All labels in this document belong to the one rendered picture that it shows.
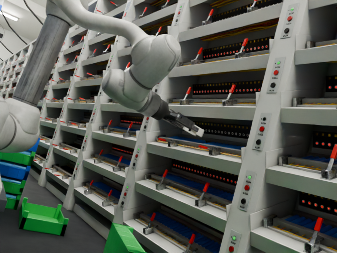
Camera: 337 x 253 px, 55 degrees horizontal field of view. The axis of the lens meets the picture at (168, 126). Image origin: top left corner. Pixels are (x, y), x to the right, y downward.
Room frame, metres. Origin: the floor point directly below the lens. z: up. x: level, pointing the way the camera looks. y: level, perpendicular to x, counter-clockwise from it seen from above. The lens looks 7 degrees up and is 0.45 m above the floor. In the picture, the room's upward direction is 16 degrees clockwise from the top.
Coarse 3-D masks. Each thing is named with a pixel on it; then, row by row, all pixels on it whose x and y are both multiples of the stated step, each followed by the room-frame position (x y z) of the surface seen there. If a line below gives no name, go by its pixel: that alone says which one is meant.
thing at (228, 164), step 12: (156, 132) 1.57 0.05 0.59; (168, 132) 1.61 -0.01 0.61; (156, 144) 1.49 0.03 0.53; (168, 156) 1.40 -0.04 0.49; (180, 156) 1.33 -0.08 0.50; (192, 156) 1.26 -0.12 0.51; (204, 156) 1.20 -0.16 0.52; (216, 156) 1.17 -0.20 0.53; (228, 156) 1.16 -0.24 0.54; (216, 168) 1.16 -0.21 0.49; (228, 168) 1.11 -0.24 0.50; (240, 168) 1.06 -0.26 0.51
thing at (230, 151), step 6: (162, 138) 1.52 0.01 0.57; (168, 138) 1.49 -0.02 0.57; (180, 144) 1.39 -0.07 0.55; (186, 144) 1.38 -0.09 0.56; (192, 144) 1.34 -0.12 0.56; (198, 144) 1.31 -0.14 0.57; (204, 144) 1.29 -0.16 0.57; (222, 150) 1.20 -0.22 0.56; (228, 150) 1.17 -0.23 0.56; (234, 150) 1.14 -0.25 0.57; (240, 150) 1.13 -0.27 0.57
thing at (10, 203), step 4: (20, 196) 1.78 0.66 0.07; (8, 200) 1.76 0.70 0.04; (12, 200) 1.77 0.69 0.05; (16, 200) 1.78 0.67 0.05; (8, 204) 1.76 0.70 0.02; (12, 204) 1.77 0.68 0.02; (16, 204) 1.78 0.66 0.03; (8, 208) 1.76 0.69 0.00; (12, 208) 1.77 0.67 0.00; (16, 208) 1.78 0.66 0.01
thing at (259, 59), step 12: (216, 48) 1.52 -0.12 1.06; (228, 48) 1.46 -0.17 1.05; (240, 48) 1.40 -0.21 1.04; (252, 48) 1.34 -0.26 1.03; (264, 48) 1.29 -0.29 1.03; (180, 60) 1.58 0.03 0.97; (192, 60) 1.41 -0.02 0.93; (204, 60) 1.43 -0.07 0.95; (216, 60) 1.36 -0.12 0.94; (228, 60) 1.21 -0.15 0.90; (240, 60) 1.16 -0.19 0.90; (252, 60) 1.11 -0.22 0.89; (264, 60) 1.07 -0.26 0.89; (180, 72) 1.47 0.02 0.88; (192, 72) 1.40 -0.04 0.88; (204, 72) 1.34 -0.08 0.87; (216, 72) 1.28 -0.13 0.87; (228, 72) 1.38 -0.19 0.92
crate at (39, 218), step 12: (24, 204) 1.75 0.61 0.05; (36, 204) 1.79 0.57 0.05; (60, 204) 1.84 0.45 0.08; (24, 216) 1.49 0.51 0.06; (36, 216) 1.75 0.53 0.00; (48, 216) 1.82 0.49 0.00; (60, 216) 1.76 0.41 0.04; (24, 228) 1.50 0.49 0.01; (36, 228) 1.52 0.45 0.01; (48, 228) 1.54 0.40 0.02; (60, 228) 1.56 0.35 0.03
